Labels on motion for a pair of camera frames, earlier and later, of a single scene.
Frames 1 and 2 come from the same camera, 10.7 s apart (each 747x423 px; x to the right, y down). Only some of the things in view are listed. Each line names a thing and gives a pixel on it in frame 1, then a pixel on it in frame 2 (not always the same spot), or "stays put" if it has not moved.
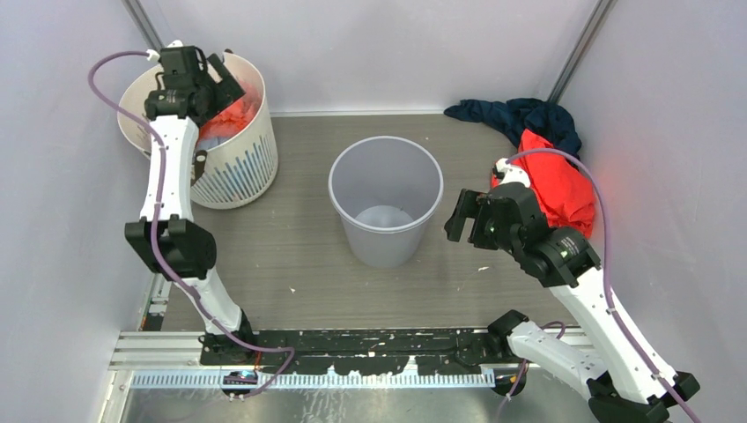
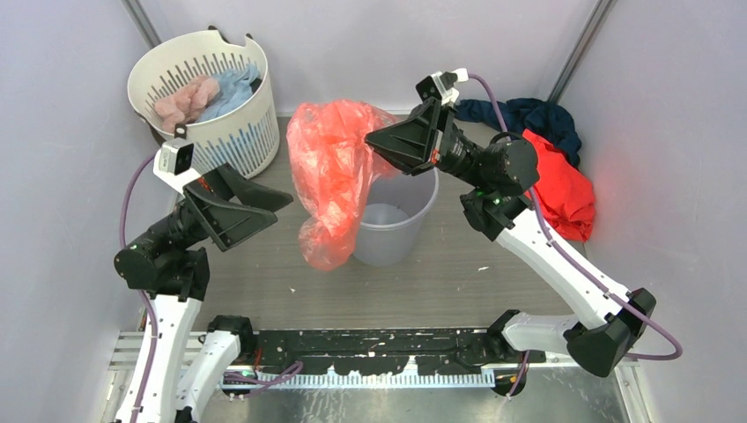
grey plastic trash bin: x=387 y=189 stays put
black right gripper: x=465 y=207 -> x=422 y=138
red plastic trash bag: x=238 y=116 -> x=333 y=172
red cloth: x=565 y=195 stays put
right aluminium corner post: x=580 y=50 stays put
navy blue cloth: x=551 y=121 stays put
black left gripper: x=228 y=90 -> x=210 y=197
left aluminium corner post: x=138 y=17 stays put
